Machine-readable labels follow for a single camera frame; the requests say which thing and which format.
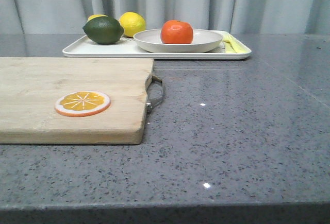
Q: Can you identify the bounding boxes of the beige round plate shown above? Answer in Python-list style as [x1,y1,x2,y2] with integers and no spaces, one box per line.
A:
[134,29,223,53]

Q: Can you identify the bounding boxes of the orange mandarin fruit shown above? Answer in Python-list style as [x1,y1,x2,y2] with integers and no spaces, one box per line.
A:
[160,20,193,44]

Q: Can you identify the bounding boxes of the white rectangular tray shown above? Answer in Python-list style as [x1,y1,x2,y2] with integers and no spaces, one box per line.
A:
[62,30,252,60]

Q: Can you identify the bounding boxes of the orange slice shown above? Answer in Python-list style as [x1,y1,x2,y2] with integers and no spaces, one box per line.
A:
[54,91,111,117]

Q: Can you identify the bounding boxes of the yellow plastic fork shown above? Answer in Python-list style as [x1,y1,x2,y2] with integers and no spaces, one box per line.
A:
[222,32,251,54]

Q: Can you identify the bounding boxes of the green lime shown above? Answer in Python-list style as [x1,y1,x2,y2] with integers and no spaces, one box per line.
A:
[83,16,124,44]

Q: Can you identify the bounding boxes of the wooden cutting board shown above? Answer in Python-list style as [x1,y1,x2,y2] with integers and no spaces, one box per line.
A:
[1,57,154,145]

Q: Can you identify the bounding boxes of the grey curtain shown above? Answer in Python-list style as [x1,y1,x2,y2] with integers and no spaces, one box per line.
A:
[1,0,329,35]

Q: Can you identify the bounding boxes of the metal cutting board handle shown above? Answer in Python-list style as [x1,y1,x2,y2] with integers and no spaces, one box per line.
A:
[145,75,165,113]

